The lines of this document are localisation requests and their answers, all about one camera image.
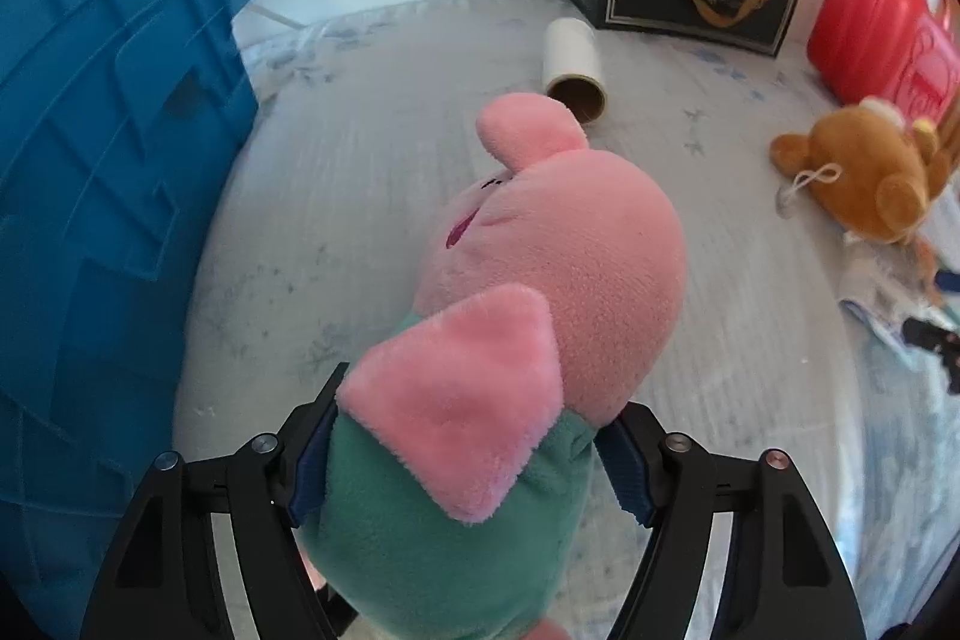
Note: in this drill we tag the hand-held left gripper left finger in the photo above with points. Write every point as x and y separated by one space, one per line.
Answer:
311 460

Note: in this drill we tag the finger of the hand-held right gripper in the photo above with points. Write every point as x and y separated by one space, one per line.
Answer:
934 340

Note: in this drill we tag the white paper roll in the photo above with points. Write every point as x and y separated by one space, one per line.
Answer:
570 55

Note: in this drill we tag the brown bear plush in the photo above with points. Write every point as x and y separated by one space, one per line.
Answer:
862 160

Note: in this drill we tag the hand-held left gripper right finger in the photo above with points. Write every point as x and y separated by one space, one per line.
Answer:
626 467

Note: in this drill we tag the pale blue floral bed cover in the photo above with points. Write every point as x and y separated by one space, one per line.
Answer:
360 145

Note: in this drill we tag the blue plastic crate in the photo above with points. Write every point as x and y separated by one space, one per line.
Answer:
112 160

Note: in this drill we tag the pink pig plush green shirt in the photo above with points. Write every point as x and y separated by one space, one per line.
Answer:
555 265

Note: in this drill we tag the white medicine box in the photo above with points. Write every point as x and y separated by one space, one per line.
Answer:
874 287

